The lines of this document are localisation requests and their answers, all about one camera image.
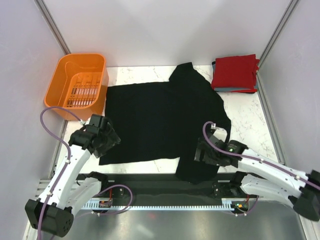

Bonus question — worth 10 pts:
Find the orange plastic basket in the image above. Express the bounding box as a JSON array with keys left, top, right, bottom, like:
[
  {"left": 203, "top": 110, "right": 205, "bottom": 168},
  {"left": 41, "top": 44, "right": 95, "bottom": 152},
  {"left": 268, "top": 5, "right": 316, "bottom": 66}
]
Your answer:
[{"left": 44, "top": 53, "right": 109, "bottom": 120}]

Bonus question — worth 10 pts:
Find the purple cable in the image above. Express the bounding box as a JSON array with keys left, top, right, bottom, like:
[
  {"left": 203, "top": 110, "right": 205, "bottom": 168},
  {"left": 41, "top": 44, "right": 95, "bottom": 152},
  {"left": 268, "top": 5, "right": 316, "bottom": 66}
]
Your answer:
[
  {"left": 201, "top": 121, "right": 320, "bottom": 218},
  {"left": 37, "top": 106, "right": 133, "bottom": 240}
]

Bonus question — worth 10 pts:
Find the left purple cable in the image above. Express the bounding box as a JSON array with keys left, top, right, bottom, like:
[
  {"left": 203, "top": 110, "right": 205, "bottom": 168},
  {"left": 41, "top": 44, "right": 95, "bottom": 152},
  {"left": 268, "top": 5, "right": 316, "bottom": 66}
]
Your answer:
[{"left": 37, "top": 106, "right": 133, "bottom": 240}]

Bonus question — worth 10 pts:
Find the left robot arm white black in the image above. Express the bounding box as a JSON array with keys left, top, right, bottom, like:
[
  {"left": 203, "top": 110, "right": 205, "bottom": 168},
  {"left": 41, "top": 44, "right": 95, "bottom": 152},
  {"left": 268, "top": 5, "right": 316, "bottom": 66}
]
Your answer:
[{"left": 25, "top": 114, "right": 121, "bottom": 239}]

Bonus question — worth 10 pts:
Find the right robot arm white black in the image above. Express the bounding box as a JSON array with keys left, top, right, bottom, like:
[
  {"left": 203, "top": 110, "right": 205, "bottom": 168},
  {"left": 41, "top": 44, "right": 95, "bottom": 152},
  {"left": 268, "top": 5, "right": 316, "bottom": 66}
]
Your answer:
[{"left": 194, "top": 132, "right": 320, "bottom": 222}]

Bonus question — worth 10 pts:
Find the aluminium frame post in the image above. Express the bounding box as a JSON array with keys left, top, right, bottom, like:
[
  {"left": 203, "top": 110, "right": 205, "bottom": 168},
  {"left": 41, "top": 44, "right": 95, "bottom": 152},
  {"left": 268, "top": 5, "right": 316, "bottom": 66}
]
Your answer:
[
  {"left": 34, "top": 0, "right": 71, "bottom": 55},
  {"left": 258, "top": 0, "right": 301, "bottom": 71}
]

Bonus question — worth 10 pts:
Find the folded red t shirt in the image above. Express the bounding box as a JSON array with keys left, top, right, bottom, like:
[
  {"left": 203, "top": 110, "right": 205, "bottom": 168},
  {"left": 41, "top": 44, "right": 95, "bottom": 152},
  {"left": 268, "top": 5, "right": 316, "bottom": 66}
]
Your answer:
[{"left": 211, "top": 53, "right": 261, "bottom": 91}]

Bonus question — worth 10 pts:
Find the right aluminium frame post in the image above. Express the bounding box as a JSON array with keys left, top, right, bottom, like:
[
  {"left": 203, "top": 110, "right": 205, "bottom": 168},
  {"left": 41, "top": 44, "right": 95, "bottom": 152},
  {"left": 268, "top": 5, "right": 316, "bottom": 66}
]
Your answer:
[{"left": 258, "top": 0, "right": 301, "bottom": 71}]

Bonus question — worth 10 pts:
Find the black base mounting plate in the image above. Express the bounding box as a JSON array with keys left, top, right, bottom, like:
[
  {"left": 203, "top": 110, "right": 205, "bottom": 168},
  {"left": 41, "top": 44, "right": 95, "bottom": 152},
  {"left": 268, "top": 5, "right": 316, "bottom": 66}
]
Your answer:
[{"left": 102, "top": 173, "right": 248, "bottom": 206}]

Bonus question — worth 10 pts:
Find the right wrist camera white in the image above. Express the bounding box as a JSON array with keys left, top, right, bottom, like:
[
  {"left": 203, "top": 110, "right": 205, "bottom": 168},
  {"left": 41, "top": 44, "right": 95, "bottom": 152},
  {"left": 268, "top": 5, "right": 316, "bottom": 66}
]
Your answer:
[{"left": 210, "top": 123, "right": 228, "bottom": 142}]

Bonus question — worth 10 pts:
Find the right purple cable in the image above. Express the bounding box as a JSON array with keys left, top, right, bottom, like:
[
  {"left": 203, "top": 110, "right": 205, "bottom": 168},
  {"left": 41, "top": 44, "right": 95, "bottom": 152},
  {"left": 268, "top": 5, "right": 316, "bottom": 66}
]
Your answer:
[{"left": 201, "top": 121, "right": 320, "bottom": 218}]

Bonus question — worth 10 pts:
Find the left aluminium frame post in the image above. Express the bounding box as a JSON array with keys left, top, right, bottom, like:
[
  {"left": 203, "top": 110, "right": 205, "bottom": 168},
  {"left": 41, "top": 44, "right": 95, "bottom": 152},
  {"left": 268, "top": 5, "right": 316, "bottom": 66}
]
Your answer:
[{"left": 34, "top": 0, "right": 71, "bottom": 55}]

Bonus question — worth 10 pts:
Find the white slotted cable duct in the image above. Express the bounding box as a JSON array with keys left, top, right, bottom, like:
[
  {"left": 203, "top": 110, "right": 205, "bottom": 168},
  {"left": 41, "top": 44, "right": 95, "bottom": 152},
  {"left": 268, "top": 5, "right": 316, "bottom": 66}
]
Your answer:
[{"left": 81, "top": 199, "right": 244, "bottom": 211}]

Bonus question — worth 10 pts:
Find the folded grey blue t shirt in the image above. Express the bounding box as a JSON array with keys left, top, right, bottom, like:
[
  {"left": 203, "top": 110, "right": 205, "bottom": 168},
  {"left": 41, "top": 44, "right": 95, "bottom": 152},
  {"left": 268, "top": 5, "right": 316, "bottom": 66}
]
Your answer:
[{"left": 211, "top": 59, "right": 259, "bottom": 94}]

